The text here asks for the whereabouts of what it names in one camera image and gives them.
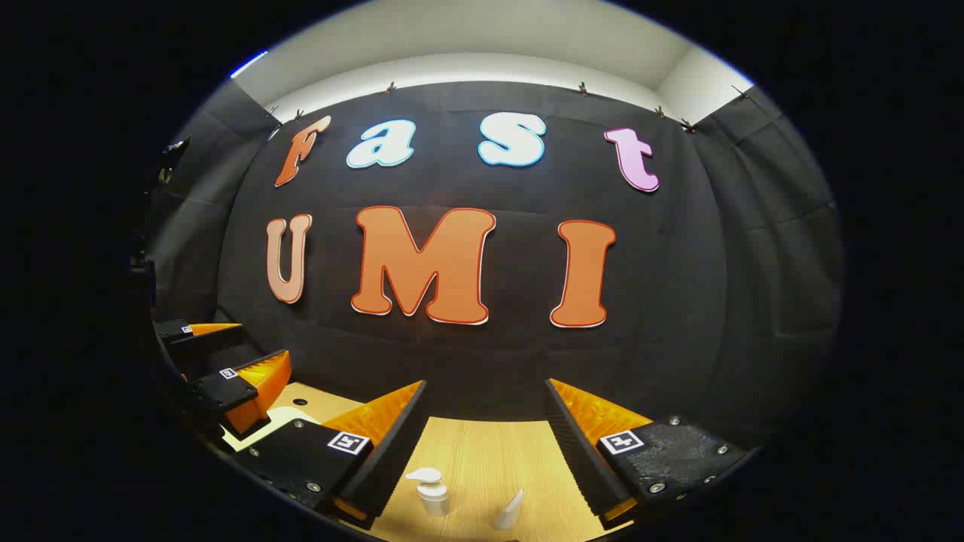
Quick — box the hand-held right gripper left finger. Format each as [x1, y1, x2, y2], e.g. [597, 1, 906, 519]
[233, 380, 430, 529]

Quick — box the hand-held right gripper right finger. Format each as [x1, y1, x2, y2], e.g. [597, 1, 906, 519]
[544, 378, 754, 530]

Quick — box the white pump bottle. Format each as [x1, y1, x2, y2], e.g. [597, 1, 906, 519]
[405, 467, 451, 517]

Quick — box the pale yellow small suitcase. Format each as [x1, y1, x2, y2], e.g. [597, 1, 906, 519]
[222, 405, 302, 453]

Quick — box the white squeeze tube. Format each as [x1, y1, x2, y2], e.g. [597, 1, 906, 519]
[493, 488, 525, 531]

